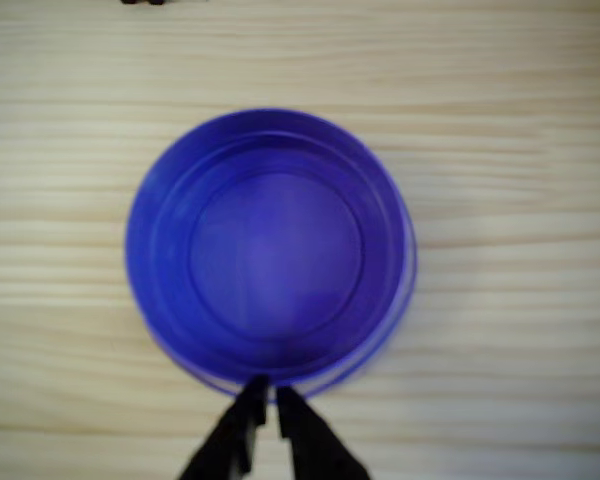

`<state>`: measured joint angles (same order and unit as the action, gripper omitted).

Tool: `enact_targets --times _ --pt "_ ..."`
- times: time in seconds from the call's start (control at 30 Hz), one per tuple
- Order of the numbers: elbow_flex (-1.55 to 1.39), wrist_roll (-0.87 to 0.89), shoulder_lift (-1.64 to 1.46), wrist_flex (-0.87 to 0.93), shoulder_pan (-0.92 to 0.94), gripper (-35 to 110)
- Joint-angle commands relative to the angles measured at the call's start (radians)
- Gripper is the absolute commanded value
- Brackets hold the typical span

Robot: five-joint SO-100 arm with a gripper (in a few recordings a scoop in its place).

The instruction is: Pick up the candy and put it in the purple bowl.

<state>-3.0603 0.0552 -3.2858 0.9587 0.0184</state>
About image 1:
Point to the black camera mount edge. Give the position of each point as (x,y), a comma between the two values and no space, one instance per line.
(139,1)

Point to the purple plastic bowl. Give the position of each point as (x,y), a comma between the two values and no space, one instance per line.
(275,250)

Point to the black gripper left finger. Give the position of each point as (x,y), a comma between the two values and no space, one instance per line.
(232,440)

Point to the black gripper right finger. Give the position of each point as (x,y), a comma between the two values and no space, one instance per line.
(315,445)

